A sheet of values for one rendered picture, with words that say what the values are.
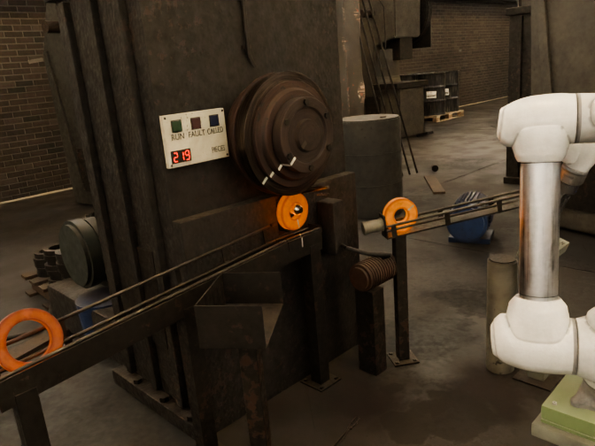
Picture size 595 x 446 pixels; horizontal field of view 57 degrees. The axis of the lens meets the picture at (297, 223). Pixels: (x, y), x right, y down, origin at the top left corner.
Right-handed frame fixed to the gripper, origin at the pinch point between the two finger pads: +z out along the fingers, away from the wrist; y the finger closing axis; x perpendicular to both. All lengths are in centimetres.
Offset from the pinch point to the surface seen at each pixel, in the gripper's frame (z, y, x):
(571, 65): -25, -210, -82
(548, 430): 21, 73, 40
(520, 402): 65, 16, 23
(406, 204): 13, 14, -53
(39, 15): 88, -93, -696
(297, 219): 18, 60, -73
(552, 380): 63, -6, 26
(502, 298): 36.3, 2.2, -3.8
